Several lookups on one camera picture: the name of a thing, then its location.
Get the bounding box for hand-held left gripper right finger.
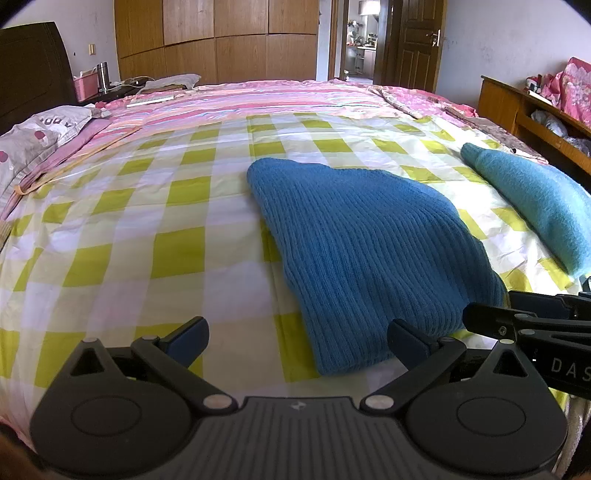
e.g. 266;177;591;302
360;318;539;414

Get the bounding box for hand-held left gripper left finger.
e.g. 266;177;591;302
60;316;238;415

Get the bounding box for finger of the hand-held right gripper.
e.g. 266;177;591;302
508;277;591;320
463;302;591;344

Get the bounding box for blue knitted striped sweater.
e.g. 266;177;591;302
246;158;509;376

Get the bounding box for pink clothes pile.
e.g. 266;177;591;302
540;56;591;123

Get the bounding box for teal fleece garment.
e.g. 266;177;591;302
461;143;591;280

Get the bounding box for green checkered bedsheet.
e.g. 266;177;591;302
0;111;591;416

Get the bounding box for white plastic bag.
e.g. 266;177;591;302
531;110;568;137

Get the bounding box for wooden shelf unit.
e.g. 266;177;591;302
478;75;591;176

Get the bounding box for pink pillow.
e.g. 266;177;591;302
0;117;114;217

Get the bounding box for pink floral blanket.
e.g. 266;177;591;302
369;83;550;164

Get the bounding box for white flat book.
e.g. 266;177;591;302
127;95;174;108

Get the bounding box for pink striped quilt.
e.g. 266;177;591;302
14;78;439;195

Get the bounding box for dark nightstand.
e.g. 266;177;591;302
78;83;148;105

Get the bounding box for grey cloth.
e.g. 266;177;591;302
139;74;202;91

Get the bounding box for grey dotted pillow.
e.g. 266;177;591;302
0;105;98;181

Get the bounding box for pink plastic basket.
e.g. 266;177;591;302
74;71;100;102

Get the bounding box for brown wooden door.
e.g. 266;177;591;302
374;0;446;93

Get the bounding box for wooden wardrobe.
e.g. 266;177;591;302
113;0;319;86

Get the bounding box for dark wooden headboard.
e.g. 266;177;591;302
0;21;79;134

